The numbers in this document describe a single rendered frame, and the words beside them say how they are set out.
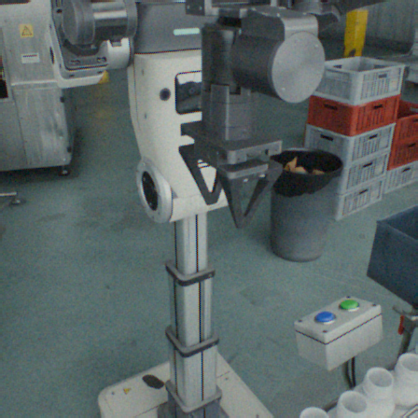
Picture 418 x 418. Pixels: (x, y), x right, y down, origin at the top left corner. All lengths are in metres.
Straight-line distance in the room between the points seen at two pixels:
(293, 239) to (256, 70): 2.45
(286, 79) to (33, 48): 3.65
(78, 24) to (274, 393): 1.76
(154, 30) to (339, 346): 0.69
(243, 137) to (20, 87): 3.60
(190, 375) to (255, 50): 1.14
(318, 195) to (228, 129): 2.22
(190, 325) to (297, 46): 1.00
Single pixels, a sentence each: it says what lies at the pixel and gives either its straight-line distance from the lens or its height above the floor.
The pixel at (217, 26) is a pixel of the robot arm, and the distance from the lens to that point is 0.43.
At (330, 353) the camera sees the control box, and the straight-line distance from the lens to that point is 0.78.
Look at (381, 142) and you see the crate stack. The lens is 3.56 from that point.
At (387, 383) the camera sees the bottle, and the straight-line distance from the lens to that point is 0.68.
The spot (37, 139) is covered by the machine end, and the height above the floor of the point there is 0.39.
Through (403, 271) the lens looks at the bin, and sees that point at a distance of 1.49.
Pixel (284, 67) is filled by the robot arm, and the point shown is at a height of 1.57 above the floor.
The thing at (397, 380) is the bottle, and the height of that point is 1.14.
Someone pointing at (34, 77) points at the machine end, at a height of 0.92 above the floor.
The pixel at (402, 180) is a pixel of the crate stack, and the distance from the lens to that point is 4.18.
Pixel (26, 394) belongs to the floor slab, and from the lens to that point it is 2.24.
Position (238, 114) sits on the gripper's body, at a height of 1.52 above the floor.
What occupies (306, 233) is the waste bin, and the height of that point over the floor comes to 0.23.
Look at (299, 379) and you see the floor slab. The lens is 2.19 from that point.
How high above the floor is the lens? 1.63
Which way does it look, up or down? 28 degrees down
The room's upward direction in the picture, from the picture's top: straight up
